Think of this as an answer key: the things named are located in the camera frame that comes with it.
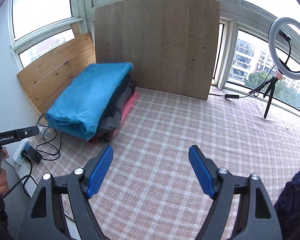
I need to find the pink plaid bed sheet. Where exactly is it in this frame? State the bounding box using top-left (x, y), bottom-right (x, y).
top-left (28, 84), bottom-right (300, 240)

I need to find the dark navy clothes pile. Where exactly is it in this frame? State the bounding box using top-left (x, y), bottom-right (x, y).
top-left (274, 171), bottom-right (300, 239)

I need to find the black inline cable controller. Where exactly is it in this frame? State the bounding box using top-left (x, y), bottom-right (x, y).
top-left (224, 94), bottom-right (240, 99)

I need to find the grey folded garment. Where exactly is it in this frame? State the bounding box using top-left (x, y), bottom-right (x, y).
top-left (96, 82), bottom-right (138, 142)

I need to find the white power strip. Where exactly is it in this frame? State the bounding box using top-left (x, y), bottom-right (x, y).
top-left (12, 139), bottom-right (31, 165)

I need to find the brown wooden board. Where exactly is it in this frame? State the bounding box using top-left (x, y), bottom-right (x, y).
top-left (94, 0), bottom-right (220, 100)

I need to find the pink folded garment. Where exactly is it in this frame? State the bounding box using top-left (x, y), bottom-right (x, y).
top-left (90, 90), bottom-right (139, 144)

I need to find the black folded garment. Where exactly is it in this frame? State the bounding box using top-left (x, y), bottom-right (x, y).
top-left (101, 74), bottom-right (131, 120)

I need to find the person's left hand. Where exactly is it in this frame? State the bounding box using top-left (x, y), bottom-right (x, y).
top-left (0, 147), bottom-right (9, 196)

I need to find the blue striped garment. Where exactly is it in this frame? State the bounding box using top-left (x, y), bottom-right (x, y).
top-left (45, 62), bottom-right (133, 141)

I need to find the black power cable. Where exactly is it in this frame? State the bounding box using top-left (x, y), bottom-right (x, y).
top-left (0, 114), bottom-right (64, 203)

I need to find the white ring light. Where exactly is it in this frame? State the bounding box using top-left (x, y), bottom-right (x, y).
top-left (268, 17), bottom-right (300, 80)

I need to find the black tripod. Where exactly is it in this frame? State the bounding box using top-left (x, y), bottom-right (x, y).
top-left (249, 76), bottom-right (278, 119)

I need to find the light pine wood panel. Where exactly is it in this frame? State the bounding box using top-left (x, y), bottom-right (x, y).
top-left (17, 23), bottom-right (96, 114)

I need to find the black power adapter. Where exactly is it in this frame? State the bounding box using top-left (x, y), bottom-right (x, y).
top-left (21, 144), bottom-right (43, 164)

